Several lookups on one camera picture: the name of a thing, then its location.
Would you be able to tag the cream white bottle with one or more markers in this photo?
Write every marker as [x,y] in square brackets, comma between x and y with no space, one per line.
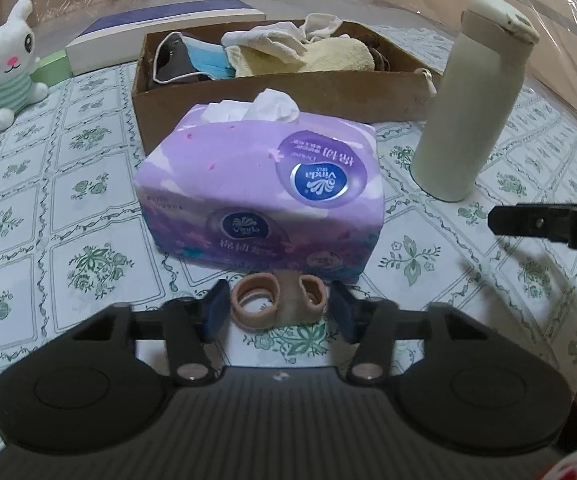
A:
[463,110]

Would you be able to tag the yellow fluffy towel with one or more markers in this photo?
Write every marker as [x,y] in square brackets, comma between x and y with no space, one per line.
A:
[333,57]

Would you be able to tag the purple tissue pack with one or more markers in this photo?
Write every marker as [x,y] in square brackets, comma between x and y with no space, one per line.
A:
[248,170]

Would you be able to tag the white plush rabbit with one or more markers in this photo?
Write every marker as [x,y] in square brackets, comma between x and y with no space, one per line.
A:
[3,60]

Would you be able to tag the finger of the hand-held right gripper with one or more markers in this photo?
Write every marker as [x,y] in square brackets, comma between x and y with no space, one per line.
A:
[528,220]

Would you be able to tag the green floral tablecloth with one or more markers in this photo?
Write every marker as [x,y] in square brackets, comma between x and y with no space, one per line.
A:
[93,210]

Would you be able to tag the white and purple flat box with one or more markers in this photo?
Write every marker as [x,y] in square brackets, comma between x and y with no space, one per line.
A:
[118,45]

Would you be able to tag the grey face mask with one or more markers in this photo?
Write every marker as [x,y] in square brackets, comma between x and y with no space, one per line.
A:
[176,62]

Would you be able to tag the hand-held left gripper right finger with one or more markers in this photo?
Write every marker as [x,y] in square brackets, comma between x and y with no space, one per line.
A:
[343,312]

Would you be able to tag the white cloth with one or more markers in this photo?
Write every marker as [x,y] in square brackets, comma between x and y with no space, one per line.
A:
[263,40]

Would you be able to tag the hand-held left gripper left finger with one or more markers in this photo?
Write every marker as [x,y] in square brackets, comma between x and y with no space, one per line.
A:
[213,310]

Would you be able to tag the green box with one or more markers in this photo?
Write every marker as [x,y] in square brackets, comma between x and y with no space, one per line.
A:
[53,67]

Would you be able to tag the brown cardboard box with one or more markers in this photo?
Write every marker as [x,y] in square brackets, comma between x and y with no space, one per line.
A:
[318,100]

